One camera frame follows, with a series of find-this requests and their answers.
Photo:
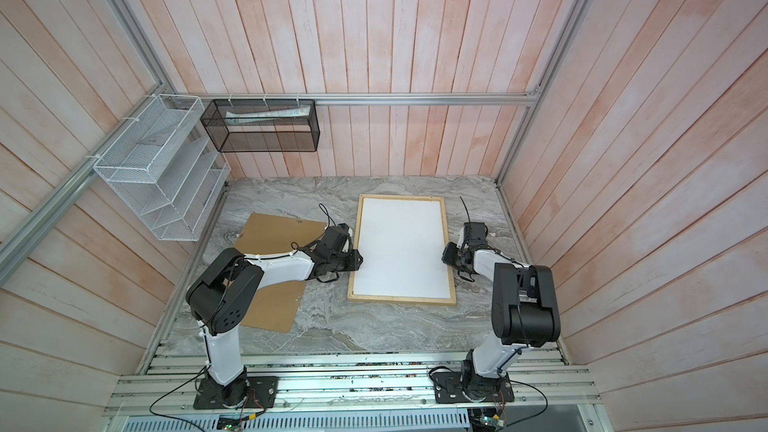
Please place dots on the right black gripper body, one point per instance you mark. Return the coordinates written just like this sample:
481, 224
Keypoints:
453, 255

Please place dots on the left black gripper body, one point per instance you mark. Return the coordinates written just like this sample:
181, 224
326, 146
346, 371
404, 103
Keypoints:
345, 261

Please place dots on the waterfall landscape photo print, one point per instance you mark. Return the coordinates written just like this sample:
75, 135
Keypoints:
402, 246

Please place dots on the light wooden picture frame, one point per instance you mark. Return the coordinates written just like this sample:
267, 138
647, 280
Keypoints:
402, 301

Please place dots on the brown cardboard backing board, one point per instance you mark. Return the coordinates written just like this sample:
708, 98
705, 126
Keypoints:
274, 308

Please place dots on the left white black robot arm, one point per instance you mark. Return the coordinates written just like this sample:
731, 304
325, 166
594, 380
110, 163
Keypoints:
221, 296

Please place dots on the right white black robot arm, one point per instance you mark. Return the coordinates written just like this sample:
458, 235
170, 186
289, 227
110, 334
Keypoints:
524, 315

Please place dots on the aluminium slotted base rails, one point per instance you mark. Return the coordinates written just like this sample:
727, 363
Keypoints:
539, 379

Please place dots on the paper sheet inside black basket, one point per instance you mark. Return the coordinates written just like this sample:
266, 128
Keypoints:
268, 119

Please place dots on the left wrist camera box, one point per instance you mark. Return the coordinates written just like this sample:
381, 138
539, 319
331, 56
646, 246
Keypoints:
337, 238

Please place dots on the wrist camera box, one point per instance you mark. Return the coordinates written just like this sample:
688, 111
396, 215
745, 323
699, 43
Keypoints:
337, 238
474, 234

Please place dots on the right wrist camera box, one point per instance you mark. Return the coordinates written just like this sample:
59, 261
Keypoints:
474, 234

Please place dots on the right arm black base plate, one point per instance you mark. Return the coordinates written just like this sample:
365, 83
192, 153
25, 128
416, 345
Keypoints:
453, 387

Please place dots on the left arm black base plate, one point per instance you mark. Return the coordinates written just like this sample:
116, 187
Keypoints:
245, 391

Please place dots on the black wire mesh basket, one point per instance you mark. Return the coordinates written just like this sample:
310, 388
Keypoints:
229, 140

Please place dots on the white wire mesh shelf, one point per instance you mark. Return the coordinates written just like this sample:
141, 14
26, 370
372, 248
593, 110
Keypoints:
168, 177

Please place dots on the aluminium wall rail frame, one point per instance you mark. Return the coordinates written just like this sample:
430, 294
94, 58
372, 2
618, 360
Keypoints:
76, 73

